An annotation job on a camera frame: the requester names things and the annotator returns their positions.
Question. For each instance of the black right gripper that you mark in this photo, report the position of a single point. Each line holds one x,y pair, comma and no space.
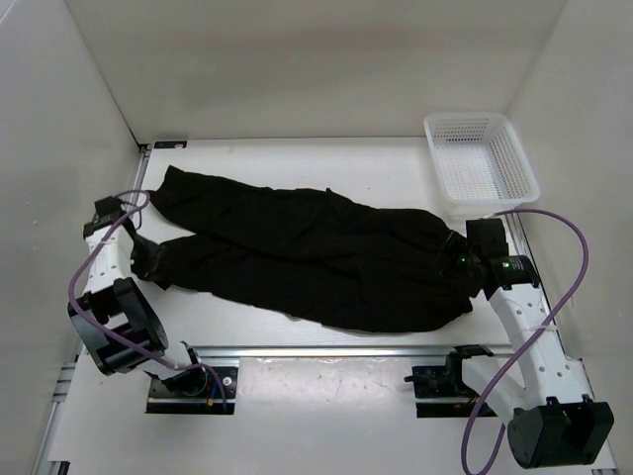
474,289

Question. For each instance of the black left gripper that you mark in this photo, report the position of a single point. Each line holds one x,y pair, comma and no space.
157,253

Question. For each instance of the black trousers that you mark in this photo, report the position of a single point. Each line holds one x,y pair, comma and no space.
308,254

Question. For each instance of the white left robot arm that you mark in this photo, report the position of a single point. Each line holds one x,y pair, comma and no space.
167,364

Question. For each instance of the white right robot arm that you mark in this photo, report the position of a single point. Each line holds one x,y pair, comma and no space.
548,417

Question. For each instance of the white perforated plastic basket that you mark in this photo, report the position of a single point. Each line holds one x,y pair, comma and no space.
480,164

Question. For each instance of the aluminium right side rail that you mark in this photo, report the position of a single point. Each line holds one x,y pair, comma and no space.
533,279

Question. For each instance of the aluminium rail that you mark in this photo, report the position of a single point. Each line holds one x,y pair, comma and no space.
327,352
533,279
104,303

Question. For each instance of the aluminium left side rail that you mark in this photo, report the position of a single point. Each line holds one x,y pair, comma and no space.
104,303

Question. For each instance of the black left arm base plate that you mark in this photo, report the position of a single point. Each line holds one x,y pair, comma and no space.
197,395

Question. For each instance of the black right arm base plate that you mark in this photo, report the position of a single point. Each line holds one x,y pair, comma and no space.
438,396

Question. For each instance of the aluminium front rail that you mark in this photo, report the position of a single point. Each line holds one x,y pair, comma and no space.
327,352

